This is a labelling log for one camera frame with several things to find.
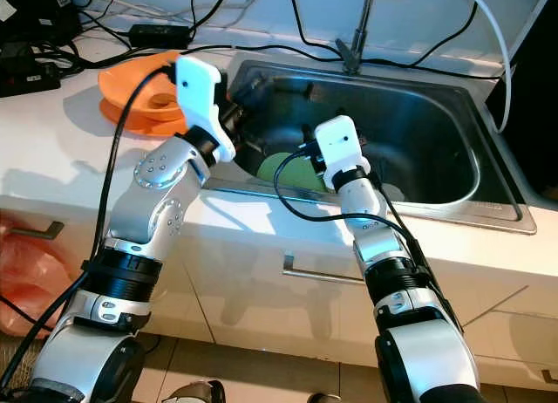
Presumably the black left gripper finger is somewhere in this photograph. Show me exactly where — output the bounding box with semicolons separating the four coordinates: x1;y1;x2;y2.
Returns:
240;72;276;103

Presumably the orange plastic bowl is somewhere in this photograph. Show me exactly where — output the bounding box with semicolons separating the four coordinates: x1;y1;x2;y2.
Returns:
97;50;186;139

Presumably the green plate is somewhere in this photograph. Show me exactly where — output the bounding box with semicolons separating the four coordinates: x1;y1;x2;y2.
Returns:
257;150;328;193

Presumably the metal faucet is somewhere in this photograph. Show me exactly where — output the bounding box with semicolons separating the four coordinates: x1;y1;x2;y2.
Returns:
336;0;380;75

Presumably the black power adapter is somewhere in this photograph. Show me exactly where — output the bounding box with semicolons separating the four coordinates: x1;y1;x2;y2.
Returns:
128;22;193;48

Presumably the stainless steel sink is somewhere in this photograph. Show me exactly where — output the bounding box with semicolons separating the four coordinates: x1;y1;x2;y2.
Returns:
201;60;538;236

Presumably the black power strip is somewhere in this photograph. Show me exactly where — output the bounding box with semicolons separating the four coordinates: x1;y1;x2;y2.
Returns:
0;41;64;99

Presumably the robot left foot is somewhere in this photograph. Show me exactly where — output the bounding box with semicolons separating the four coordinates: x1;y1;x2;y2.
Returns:
157;379;228;403

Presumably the orange plastic bag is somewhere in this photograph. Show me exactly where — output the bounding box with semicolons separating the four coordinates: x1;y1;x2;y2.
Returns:
0;215;69;338

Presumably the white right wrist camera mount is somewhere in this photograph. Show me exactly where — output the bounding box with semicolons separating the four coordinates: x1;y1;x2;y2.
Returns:
314;115;369;190

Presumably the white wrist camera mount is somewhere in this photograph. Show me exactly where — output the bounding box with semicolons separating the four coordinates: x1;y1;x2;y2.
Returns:
314;115;369;190
174;54;238;163

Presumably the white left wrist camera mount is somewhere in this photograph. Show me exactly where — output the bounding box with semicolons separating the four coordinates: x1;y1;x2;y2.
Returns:
174;54;238;163

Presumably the black power cable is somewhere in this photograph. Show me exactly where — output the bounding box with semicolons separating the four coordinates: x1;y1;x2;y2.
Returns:
63;37;502;77

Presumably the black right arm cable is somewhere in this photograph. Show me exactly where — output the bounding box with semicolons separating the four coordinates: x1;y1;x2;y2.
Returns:
273;150;446;308

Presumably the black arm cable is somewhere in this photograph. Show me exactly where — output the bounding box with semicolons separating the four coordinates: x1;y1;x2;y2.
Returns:
273;150;446;308
0;67;184;395

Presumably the long metal drawer handle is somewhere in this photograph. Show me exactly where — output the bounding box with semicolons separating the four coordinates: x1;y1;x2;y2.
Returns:
282;253;367;286

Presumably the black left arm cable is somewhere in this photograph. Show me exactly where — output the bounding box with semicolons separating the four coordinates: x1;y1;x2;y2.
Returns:
0;67;184;395

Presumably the white hose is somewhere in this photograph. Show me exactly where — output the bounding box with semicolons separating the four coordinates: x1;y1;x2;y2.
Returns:
453;0;512;133

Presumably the short dark cabinet handle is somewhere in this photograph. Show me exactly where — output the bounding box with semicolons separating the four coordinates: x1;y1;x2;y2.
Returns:
33;222;78;241

